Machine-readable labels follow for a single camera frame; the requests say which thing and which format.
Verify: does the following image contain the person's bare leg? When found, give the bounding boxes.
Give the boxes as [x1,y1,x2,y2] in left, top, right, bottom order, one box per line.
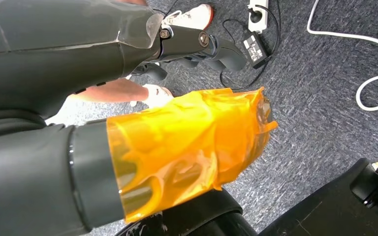
[68,78,150,104]

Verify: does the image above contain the white sneaker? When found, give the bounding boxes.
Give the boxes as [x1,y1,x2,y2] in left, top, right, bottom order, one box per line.
[161,3,214,30]
[125,74,174,109]

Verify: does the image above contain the black power adapter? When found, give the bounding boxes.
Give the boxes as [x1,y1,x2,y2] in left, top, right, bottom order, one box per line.
[242,30,271,70]

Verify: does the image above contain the black robot leg part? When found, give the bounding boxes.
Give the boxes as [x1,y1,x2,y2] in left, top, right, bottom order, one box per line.
[115,189,258,236]
[259,158,378,236]

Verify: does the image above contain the white power strip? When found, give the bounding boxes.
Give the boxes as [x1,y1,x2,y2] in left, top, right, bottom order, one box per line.
[248,0,270,33]

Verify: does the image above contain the thin black adapter cable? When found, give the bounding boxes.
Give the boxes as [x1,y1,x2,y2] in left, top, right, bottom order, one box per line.
[219,0,282,92]

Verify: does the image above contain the white cable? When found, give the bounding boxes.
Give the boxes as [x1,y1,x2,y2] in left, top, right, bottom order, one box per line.
[306,0,378,112]

